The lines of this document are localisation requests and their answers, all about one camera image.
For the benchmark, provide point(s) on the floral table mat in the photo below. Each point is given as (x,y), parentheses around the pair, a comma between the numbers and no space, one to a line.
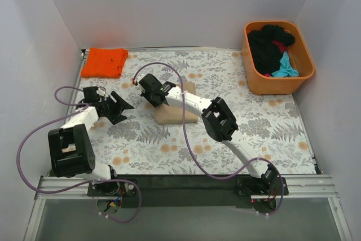
(270,125)

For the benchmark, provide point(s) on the folded orange t shirt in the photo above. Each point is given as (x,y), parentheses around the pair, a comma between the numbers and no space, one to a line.
(104,63)

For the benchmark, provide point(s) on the turquoise garment in basket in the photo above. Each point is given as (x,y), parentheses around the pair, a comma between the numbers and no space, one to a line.
(285,70)

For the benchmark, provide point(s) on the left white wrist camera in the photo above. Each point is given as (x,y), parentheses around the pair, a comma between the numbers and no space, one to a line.
(100,94)

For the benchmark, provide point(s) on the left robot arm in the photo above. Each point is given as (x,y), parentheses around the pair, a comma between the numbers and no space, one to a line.
(70,147)

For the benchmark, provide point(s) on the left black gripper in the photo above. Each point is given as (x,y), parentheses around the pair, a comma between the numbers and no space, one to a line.
(113,107)

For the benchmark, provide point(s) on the black t shirt in basket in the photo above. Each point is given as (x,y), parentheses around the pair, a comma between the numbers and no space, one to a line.
(266,56)

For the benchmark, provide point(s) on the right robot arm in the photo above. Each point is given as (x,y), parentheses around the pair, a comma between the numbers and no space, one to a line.
(220,124)

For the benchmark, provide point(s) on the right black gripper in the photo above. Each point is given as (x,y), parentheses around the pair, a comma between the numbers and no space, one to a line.
(153,96)

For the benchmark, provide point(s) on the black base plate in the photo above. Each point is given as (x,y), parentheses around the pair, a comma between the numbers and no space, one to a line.
(202,191)

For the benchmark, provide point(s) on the orange plastic basket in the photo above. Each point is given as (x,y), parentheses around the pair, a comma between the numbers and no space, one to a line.
(300,60)

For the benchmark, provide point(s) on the beige t shirt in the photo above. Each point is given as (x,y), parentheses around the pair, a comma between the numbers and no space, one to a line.
(165,114)

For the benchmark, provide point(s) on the red garment in basket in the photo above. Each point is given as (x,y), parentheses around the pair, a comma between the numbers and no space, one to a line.
(281,46)

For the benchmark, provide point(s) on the aluminium mounting rail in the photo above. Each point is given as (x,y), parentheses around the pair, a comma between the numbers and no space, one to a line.
(311,211)

